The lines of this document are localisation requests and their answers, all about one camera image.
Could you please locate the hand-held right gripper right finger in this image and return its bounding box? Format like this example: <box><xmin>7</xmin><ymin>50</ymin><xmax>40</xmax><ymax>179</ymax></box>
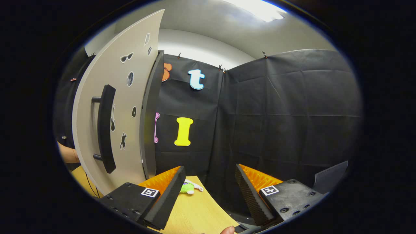
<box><xmin>235</xmin><ymin>163</ymin><xmax>325</xmax><ymax>228</ymax></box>

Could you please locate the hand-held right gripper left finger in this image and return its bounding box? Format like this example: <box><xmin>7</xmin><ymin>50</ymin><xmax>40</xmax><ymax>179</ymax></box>
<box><xmin>99</xmin><ymin>166</ymin><xmax>186</xmax><ymax>230</ymax></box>

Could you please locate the black door handle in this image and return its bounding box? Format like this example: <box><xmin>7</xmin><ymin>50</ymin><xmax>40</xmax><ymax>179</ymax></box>
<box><xmin>92</xmin><ymin>84</ymin><xmax>117</xmax><ymax>174</ymax></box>

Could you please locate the beige cabinet door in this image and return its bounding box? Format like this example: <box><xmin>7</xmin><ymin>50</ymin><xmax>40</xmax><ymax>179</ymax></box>
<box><xmin>72</xmin><ymin>9</ymin><xmax>165</xmax><ymax>196</ymax></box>

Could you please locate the green plush toy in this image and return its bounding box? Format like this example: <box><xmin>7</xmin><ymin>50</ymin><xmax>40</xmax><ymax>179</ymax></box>
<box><xmin>179</xmin><ymin>179</ymin><xmax>204</xmax><ymax>195</ymax></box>

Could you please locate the dark grey chair back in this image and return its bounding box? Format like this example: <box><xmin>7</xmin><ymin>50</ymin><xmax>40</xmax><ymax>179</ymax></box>
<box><xmin>313</xmin><ymin>161</ymin><xmax>349</xmax><ymax>195</ymax></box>

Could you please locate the black backdrop cloth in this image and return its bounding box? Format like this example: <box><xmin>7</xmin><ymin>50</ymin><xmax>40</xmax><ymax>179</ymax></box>
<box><xmin>54</xmin><ymin>49</ymin><xmax>363</xmax><ymax>225</ymax></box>

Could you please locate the long ceiling light panel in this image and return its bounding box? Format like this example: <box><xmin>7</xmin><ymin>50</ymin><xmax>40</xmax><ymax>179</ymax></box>
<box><xmin>224</xmin><ymin>0</ymin><xmax>288</xmax><ymax>22</ymax></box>

